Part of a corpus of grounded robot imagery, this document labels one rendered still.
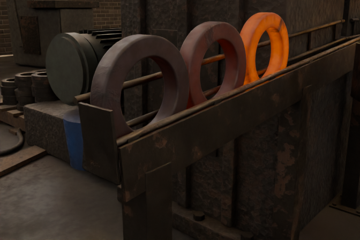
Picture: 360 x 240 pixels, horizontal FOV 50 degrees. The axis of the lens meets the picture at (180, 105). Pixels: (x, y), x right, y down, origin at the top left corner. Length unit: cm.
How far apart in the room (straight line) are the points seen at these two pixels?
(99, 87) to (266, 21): 44
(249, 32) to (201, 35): 17
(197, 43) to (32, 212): 122
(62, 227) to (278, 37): 107
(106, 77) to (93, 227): 107
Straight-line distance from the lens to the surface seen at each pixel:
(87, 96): 60
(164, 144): 61
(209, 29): 70
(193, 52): 67
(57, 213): 169
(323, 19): 138
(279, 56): 95
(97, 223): 159
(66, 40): 203
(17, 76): 271
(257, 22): 84
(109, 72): 54
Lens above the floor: 81
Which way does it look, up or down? 14 degrees down
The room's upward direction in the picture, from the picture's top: straight up
